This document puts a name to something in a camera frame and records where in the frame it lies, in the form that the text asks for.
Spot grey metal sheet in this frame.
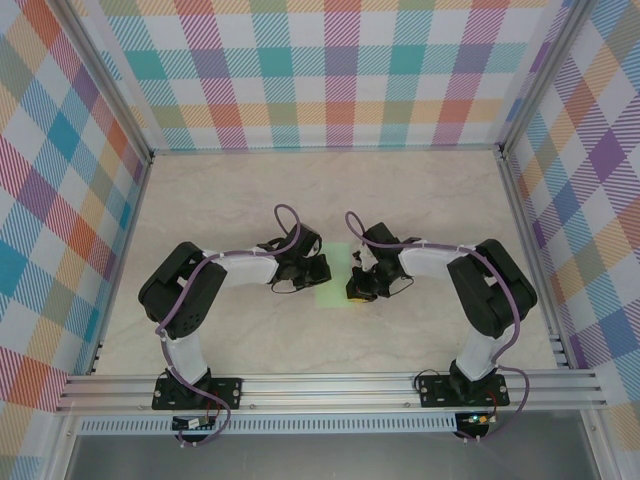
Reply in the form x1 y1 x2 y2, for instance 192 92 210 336
64 432 601 480

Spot small black circuit board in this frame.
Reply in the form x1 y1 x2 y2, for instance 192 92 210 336
171 417 216 432

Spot thin black right gripper wire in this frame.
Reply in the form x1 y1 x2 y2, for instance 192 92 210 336
384 272 415 299

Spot wide aluminium mounting rail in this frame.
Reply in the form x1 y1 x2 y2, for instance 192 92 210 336
53 369 609 414

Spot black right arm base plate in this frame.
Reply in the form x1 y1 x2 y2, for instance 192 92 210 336
418 374 510 409

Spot thin aluminium wall rail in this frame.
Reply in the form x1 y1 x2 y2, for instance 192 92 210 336
149 144 506 157

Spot slotted grey cable strip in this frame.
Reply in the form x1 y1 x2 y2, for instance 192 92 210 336
78 418 459 435

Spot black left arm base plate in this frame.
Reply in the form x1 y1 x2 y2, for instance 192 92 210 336
152 375 245 412

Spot aluminium side rail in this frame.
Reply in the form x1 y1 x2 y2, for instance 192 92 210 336
497 149 574 371
89 154 154 376

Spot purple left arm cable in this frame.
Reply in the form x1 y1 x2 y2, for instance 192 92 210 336
155 203 302 448

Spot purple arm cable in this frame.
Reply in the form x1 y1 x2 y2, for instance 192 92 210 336
155 203 302 448
344 212 531 445

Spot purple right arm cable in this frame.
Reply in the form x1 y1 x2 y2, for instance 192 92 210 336
344 212 531 445

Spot aluminium corner post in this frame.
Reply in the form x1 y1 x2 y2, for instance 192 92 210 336
49 0 154 166
499 0 599 156

